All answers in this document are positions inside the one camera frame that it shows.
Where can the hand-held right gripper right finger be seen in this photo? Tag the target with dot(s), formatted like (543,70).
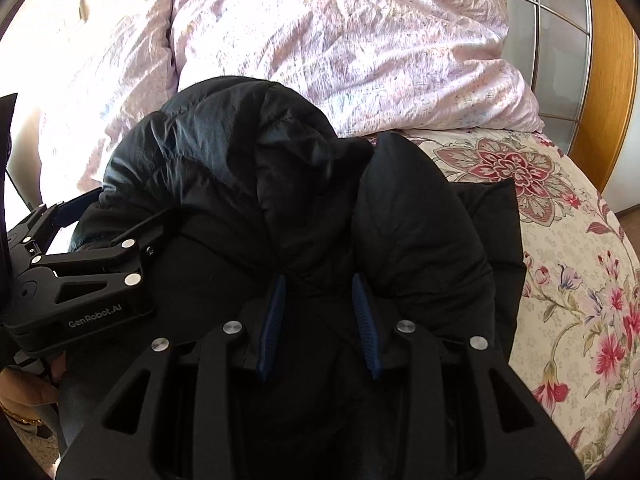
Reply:
(365,330)

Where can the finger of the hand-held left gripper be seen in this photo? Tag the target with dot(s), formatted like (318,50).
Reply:
(75,207)
(100,260)

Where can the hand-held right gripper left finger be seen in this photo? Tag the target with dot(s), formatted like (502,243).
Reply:
(272,330)

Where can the black puffer jacket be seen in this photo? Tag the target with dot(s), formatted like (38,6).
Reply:
(240,185)

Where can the person's left hand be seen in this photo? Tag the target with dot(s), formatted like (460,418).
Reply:
(25,390)

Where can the floral bed sheet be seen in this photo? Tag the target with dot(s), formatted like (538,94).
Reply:
(575,285)

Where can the pink floral pillow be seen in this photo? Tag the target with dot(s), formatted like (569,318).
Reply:
(350,45)

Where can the wooden headboard with glass panel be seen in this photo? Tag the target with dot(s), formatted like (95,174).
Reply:
(565,35)

